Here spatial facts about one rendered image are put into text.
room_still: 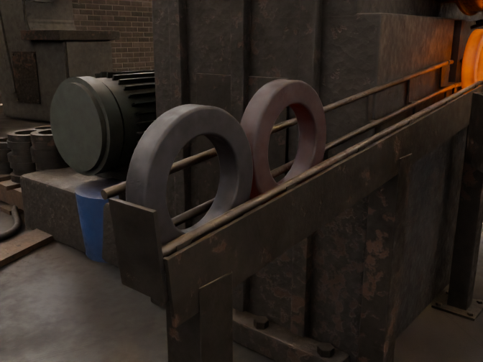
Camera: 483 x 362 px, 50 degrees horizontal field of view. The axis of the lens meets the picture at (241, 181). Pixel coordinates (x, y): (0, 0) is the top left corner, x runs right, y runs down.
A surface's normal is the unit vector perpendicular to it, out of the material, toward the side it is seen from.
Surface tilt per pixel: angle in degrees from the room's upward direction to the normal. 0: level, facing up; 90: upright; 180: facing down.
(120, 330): 0
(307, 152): 69
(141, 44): 90
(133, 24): 90
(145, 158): 61
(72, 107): 90
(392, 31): 90
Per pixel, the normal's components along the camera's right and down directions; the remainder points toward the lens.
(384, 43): 0.77, 0.17
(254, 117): -0.54, -0.34
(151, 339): 0.00, -0.96
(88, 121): -0.63, 0.21
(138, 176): -0.60, -0.11
